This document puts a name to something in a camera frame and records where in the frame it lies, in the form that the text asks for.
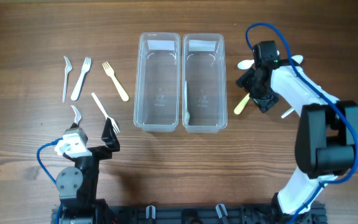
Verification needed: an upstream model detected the beige wooden fork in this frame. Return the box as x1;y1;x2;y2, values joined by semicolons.
102;62;129;101

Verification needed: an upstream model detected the clear plastic container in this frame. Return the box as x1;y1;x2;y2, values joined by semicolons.
182;33;227;133
134;32;181;132

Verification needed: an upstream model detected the left clear plastic container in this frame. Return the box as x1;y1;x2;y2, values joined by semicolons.
134;32;181;132

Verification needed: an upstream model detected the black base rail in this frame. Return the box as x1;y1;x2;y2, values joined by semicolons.
50;203;328;224

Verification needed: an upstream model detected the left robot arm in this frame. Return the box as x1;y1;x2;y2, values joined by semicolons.
53;118;120;223

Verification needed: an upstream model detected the white slim spoon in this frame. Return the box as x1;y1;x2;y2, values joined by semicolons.
291;55;303;65

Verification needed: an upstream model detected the white slim plastic fork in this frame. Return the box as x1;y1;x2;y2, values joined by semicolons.
91;93;121;134

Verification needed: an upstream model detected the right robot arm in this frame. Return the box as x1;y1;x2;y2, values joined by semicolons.
236;61;358;221

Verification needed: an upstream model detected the left blue cable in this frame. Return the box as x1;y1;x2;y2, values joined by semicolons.
36;140;64;185

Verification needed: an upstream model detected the right clear plastic container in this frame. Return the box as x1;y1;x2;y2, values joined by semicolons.
182;33;227;133

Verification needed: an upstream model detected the white thick-handled spoon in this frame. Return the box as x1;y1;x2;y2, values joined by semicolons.
237;60;254;70

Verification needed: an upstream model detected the white small spoon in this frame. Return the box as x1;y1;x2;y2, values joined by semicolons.
281;108;294;119

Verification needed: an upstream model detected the blue cable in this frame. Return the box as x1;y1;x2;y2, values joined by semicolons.
245;22;358;224
36;140;64;185

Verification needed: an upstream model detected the thin clear plastic fork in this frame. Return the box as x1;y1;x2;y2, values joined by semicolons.
62;55;73;103

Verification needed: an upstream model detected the right blue cable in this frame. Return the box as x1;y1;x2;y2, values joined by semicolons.
245;22;358;224

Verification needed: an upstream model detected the yellow plastic spoon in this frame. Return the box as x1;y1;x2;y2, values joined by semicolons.
234;93;250;115

